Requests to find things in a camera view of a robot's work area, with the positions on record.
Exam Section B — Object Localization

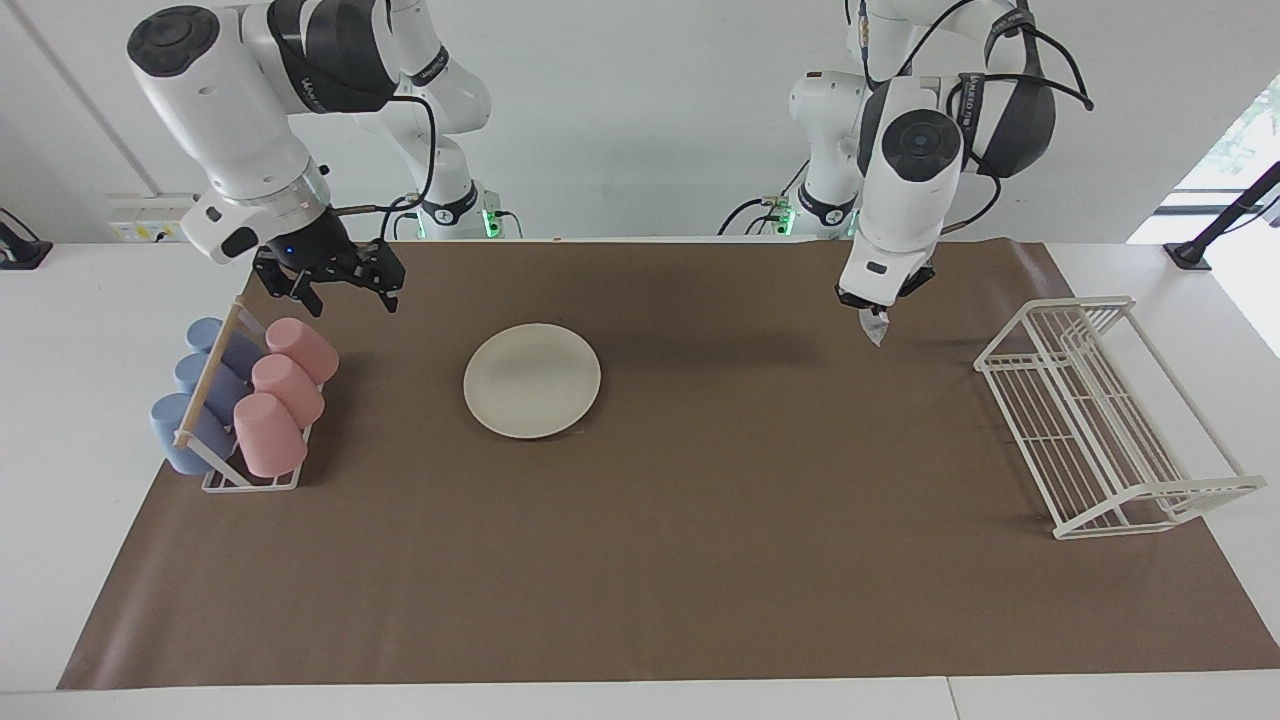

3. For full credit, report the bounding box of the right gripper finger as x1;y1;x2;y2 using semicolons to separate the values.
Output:
362;240;407;315
252;262;324;319

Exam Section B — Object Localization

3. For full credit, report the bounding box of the round cream plate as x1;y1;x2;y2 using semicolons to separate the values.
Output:
463;322;602;440

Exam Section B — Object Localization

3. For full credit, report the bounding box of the pink plastic cup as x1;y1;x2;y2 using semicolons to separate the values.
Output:
265;317;340;386
251;354;326;429
233;392;309;479

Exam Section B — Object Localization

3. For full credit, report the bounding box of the blue plastic cup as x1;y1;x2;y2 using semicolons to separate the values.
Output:
149;393;238;477
186;317;267;379
174;352;253;426

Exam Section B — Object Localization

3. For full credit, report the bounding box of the cup rack with wooden bar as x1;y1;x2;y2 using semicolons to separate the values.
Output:
173;295;323;493

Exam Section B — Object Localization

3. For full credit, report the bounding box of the black table clamp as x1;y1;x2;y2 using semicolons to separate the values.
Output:
0;207;53;269

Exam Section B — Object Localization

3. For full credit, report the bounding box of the brown paper table mat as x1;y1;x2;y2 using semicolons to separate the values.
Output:
57;240;1280;691

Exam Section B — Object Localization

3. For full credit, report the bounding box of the black base cable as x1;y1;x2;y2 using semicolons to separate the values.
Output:
379;194;423;241
717;150;812;237

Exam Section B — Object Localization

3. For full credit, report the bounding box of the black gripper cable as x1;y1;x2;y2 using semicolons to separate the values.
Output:
330;93;442;241
845;0;1095;237

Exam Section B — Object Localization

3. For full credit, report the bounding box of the white wall outlet box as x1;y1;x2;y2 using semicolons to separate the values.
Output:
107;193;208;243

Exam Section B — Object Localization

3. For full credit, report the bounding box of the white wire dish rack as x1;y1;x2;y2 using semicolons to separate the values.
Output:
974;295;1267;541

